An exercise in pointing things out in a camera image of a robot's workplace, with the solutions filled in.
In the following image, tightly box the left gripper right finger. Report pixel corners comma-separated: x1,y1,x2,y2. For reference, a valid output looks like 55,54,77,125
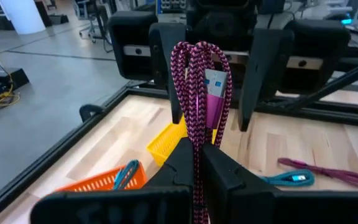
200,142,358,224

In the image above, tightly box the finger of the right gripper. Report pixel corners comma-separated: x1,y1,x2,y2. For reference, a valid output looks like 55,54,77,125
237,28,295,133
149,22,188,125

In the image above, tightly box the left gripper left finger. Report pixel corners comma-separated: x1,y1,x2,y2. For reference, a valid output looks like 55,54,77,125
30,137,196,224

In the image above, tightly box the orange plastic basket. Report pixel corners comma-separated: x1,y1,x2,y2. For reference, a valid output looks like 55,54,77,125
55,159,149,192

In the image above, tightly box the yellow plastic basket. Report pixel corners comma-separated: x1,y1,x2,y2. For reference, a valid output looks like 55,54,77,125
145,114,219,167

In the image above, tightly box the office chair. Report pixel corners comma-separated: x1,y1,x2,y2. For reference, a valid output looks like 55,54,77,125
73,0,112,45

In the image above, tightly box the white column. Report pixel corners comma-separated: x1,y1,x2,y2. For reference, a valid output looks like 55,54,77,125
0,0,47,35

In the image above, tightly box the black floor box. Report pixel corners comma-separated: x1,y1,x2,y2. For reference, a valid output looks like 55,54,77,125
0,67,30,95

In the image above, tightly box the black aluminium table frame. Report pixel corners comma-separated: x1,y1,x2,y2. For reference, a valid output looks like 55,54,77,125
0,57,358,219

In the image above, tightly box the black frame clamp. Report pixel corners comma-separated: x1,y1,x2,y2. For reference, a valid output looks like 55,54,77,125
78,103,105,123

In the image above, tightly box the yellow floor cable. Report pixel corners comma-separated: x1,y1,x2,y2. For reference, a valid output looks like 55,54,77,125
0,81,22,108

